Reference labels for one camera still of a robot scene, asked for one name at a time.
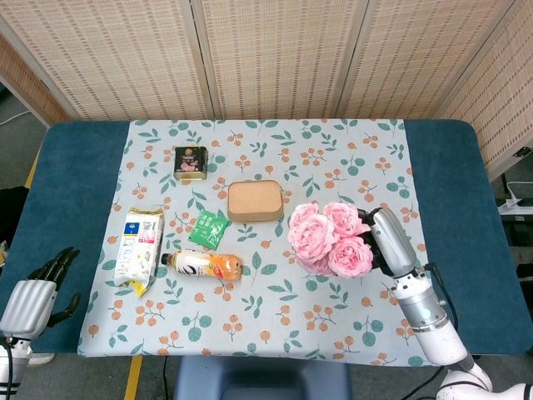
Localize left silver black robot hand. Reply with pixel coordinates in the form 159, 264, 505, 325
0, 246, 82, 340

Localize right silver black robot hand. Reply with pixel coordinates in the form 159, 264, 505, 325
356, 207, 420, 279

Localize pink flower bouquet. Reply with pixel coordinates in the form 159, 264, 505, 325
287, 201, 376, 279

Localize floral leaf print tablecloth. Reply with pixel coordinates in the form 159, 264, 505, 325
77, 118, 446, 368

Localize white shoe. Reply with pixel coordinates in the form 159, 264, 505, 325
27, 352, 56, 367

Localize black rounded object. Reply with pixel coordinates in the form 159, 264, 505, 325
0, 186, 30, 251

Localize white snack package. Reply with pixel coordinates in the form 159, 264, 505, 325
113, 206, 166, 298

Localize blue velvet table cover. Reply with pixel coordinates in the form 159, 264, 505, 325
0, 119, 524, 356

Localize brown lidded lunch box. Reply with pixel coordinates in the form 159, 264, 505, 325
227, 179, 283, 224

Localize orange drink plastic bottle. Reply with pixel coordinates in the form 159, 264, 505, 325
160, 248, 244, 283

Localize green tea sachet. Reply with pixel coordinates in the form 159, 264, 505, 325
187, 208, 232, 251

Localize blue padded chair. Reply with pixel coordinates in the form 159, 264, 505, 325
173, 356, 351, 400

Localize black gold tea tin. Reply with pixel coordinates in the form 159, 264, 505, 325
173, 145, 209, 182

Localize bamboo folding screen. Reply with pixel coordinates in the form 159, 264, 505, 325
0, 0, 533, 181

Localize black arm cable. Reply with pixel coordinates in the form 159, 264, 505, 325
422, 262, 460, 331

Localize black floor cable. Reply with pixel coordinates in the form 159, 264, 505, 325
159, 356, 169, 400

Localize white floor cable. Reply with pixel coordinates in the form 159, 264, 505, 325
0, 109, 31, 126

